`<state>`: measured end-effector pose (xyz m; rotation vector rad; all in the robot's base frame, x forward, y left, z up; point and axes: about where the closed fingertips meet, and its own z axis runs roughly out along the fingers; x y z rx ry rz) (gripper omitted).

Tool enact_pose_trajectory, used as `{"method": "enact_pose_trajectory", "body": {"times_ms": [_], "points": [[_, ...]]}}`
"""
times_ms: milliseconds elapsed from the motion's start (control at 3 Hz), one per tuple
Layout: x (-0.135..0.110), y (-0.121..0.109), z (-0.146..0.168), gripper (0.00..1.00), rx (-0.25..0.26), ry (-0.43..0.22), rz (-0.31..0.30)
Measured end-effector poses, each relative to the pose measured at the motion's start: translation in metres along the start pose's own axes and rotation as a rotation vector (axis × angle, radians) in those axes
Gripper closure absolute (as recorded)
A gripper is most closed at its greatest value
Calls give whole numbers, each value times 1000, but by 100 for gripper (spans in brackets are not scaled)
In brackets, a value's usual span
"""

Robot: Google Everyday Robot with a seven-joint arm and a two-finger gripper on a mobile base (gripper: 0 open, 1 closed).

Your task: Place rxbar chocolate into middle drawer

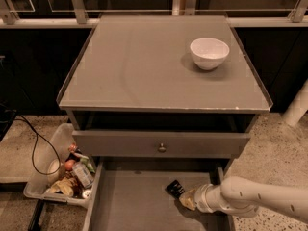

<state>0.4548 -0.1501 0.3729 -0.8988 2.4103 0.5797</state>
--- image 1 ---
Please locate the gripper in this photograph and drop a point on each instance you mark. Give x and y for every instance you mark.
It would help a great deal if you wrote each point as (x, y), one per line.
(201, 196)

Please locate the black rxbar chocolate wrapper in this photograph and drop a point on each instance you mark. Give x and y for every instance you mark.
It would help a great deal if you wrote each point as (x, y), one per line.
(175, 189)

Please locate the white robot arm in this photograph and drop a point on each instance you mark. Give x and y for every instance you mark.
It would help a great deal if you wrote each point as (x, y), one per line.
(237, 196)

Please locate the grey open middle drawer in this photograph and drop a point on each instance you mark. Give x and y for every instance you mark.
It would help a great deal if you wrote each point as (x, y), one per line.
(130, 195)

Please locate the grey top drawer with knob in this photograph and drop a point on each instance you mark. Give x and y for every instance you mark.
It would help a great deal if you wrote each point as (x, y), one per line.
(161, 144)

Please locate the grey drawer cabinet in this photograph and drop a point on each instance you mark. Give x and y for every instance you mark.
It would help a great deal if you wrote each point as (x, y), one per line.
(137, 74)

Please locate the plastic bottle in bin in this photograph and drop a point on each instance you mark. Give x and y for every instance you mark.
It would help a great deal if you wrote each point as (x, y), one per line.
(83, 174)

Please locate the green packet in bin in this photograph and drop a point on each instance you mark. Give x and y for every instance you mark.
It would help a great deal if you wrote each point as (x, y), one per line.
(88, 164)

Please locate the yellow snack bag in bin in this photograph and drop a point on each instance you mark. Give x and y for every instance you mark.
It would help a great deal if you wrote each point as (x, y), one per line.
(66, 186)

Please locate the orange fruit in bin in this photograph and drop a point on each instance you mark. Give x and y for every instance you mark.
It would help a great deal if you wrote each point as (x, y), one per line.
(69, 165)

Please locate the white cup in bin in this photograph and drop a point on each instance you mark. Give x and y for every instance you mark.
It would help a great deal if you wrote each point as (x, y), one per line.
(54, 172)

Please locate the clear plastic storage bin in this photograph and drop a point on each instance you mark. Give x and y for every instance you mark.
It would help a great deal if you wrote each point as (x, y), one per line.
(49, 158)

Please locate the white ceramic bowl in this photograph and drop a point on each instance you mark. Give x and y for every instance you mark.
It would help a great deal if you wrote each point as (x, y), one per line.
(209, 53)

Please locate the white post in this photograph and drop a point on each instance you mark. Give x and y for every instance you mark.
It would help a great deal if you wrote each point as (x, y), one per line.
(298, 107)

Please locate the metal railing frame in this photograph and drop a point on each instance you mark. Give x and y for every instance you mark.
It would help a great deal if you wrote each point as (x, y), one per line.
(86, 13)

